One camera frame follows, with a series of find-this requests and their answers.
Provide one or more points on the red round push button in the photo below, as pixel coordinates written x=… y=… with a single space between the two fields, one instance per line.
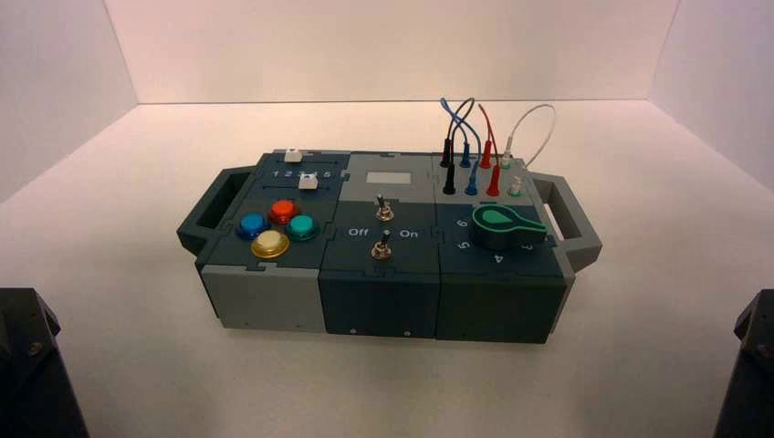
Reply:
x=282 y=211

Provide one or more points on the metal toggle switch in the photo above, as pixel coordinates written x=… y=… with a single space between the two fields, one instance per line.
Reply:
x=381 y=247
x=382 y=210

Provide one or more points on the blue round push button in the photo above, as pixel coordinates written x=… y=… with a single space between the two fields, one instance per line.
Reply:
x=251 y=225

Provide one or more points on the green black rotary knob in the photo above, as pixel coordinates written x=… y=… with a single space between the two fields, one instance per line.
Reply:
x=505 y=227

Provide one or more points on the yellow round push button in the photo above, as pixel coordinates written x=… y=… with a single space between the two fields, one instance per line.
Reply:
x=269 y=244

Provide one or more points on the green round push button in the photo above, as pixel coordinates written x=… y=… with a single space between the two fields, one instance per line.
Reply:
x=302 y=227

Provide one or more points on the dark teal grey control box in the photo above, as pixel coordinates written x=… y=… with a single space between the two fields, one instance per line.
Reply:
x=375 y=290

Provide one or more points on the white square slider knob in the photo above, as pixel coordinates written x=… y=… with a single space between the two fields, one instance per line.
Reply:
x=292 y=155
x=308 y=181

